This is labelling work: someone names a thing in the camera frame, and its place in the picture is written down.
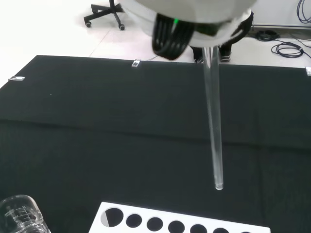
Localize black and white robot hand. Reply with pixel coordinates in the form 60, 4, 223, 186
116, 0, 258, 61

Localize white test tube rack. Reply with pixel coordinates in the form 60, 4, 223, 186
87, 201, 272, 233

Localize black office chair base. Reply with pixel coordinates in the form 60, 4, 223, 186
84, 0, 126, 31

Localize black cloth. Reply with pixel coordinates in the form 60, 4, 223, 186
0, 55, 311, 233

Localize clear glass beaker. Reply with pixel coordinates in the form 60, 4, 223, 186
0, 194, 51, 233

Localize black cable bundle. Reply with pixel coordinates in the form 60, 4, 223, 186
255, 29, 280, 41

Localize blue cables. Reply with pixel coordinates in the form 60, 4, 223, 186
296, 0, 311, 25

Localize coiled black cable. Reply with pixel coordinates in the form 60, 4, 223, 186
271, 41, 311, 59

